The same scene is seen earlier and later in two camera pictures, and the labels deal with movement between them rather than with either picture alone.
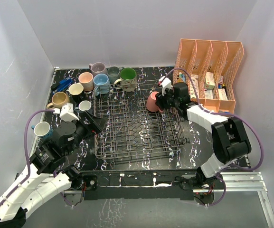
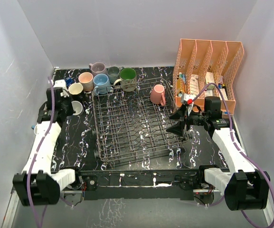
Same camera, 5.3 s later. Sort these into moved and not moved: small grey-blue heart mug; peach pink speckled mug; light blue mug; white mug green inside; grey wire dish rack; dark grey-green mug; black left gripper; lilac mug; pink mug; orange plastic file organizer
Moved: pink mug; black left gripper; small grey-blue heart mug
Not moved: peach pink speckled mug; grey wire dish rack; light blue mug; dark grey-green mug; lilac mug; white mug green inside; orange plastic file organizer
